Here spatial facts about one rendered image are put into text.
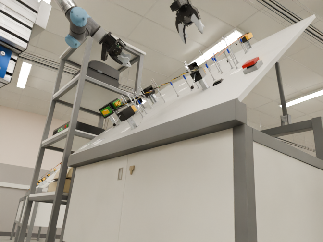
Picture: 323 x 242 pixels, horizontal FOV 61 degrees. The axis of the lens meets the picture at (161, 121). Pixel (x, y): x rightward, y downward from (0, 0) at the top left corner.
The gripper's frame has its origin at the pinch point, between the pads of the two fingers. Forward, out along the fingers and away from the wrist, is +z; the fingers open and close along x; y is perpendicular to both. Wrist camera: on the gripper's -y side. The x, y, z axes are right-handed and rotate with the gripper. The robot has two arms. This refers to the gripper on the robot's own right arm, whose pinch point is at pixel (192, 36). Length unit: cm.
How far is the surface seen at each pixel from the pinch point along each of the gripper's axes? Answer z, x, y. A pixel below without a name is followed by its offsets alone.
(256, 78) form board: 30.9, -21.3, -13.0
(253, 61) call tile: 22.8, -20.3, -4.3
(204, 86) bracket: 20.9, 3.6, 3.7
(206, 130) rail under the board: 42.1, -4.9, -25.2
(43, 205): 45, 312, 97
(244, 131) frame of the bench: 46, -17, -27
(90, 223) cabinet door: 63, 70, -18
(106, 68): -37, 93, 45
